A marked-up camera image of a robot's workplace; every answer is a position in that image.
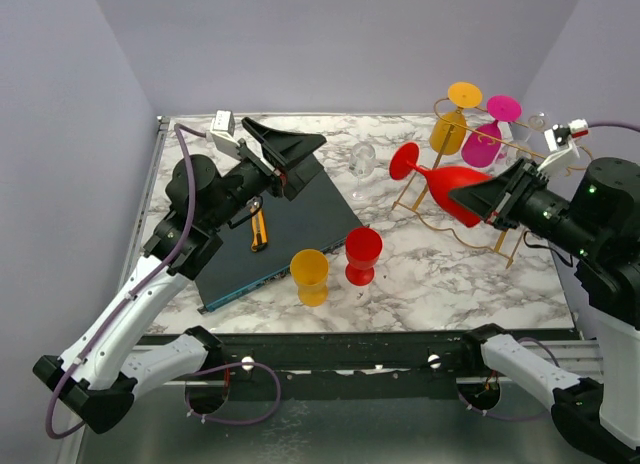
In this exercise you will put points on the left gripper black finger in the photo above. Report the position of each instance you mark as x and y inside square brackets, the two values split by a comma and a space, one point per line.
[299, 177]
[283, 149]

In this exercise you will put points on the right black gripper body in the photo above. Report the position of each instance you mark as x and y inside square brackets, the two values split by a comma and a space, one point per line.
[510, 207]

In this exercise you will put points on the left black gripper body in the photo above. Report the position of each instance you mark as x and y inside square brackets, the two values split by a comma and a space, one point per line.
[275, 173]

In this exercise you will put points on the gold wire glass rack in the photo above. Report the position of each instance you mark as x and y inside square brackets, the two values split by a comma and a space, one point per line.
[474, 118]

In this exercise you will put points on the clear wine glass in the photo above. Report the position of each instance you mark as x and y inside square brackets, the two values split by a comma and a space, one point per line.
[362, 162]
[519, 146]

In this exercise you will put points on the yellow plastic wine glass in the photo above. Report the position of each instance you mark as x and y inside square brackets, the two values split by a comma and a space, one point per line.
[309, 269]

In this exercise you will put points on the red plastic wine glass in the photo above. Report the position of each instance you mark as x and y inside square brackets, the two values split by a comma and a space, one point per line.
[363, 247]

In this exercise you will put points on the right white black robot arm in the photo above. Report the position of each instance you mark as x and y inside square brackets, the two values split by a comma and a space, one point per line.
[599, 227]

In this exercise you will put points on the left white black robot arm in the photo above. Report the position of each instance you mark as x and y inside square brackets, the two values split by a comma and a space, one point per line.
[98, 378]

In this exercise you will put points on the magenta plastic wine glass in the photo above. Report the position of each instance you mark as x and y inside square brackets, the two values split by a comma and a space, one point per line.
[484, 143]

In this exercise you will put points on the orange utility knife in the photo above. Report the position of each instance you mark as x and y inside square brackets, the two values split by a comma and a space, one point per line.
[258, 225]

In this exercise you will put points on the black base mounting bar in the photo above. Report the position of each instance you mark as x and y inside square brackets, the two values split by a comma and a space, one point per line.
[337, 366]

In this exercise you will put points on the dark blue network switch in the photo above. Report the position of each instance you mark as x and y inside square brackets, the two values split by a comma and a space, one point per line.
[318, 218]

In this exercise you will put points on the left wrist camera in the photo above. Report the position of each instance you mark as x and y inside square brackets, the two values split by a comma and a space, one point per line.
[221, 134]

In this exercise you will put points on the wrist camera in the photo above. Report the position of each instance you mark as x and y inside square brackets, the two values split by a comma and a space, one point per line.
[221, 134]
[560, 140]

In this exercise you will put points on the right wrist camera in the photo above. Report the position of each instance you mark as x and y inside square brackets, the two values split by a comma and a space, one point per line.
[560, 140]

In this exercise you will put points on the aluminium extrusion rail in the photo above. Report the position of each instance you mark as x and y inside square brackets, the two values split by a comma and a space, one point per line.
[215, 381]

